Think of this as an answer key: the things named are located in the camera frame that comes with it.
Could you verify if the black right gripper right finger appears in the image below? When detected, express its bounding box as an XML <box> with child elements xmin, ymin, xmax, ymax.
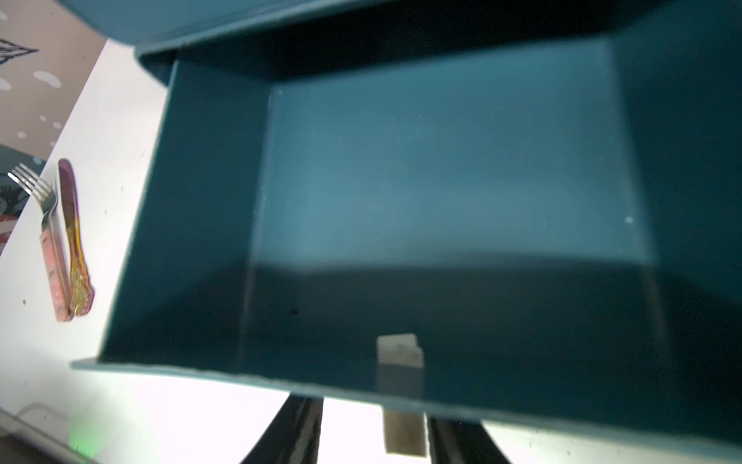
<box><xmin>427</xmin><ymin>417</ymin><xmax>510</xmax><ymax>464</ymax></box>

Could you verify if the silver fork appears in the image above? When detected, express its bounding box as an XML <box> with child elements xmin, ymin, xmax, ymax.
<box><xmin>8</xmin><ymin>164</ymin><xmax>73</xmax><ymax>322</ymax></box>

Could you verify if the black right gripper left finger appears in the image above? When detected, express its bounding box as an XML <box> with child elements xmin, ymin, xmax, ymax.
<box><xmin>242</xmin><ymin>394</ymin><xmax>324</xmax><ymax>464</ymax></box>

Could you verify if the teal drawer cabinet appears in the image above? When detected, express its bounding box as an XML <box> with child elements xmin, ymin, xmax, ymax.
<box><xmin>66</xmin><ymin>1</ymin><xmax>741</xmax><ymax>462</ymax></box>

